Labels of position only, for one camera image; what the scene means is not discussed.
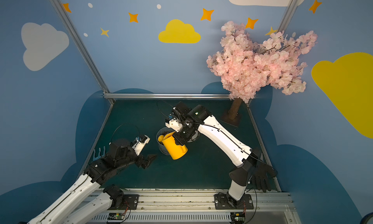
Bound pink artificial blossom tree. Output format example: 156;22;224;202
207;21;318;126

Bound right green circuit board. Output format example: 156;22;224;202
230;212;246;224

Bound white pot with succulent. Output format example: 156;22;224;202
188;130;200;142

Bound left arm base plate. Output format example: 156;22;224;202
108;194;139;210

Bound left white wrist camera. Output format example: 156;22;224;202
132;135;150;156

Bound blue garden hand fork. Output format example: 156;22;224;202
92;146;106;161

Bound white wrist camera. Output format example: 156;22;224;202
165;113;183;132
132;135;150;156

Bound left green circuit board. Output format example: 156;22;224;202
107;213;125;222

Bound green circuit board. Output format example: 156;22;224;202
230;212;246;224
107;213;125;222

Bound yellow plastic watering can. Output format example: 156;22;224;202
159;131;188;160

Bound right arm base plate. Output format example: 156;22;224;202
214;193;254;210

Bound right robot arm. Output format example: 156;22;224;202
165;102;259;202

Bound aluminium front rail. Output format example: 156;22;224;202
78;188;301;224

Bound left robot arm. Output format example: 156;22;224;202
29;135;156;224

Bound aluminium frame back rail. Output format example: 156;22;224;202
104;93;230;100

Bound grey-blue pot with succulent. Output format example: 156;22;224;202
156;127;173;156

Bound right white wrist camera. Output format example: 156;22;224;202
165;113;183;132

